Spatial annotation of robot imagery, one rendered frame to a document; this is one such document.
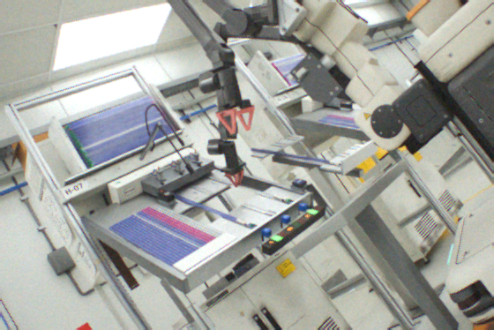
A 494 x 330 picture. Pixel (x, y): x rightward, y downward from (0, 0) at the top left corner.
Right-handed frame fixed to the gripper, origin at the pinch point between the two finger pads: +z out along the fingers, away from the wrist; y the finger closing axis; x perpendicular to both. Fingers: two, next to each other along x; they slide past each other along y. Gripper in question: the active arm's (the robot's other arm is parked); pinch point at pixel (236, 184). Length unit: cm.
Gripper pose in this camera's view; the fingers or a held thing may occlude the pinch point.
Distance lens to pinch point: 201.3
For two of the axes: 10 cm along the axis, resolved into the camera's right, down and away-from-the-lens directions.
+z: 1.9, 9.2, 3.5
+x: 7.2, 1.1, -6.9
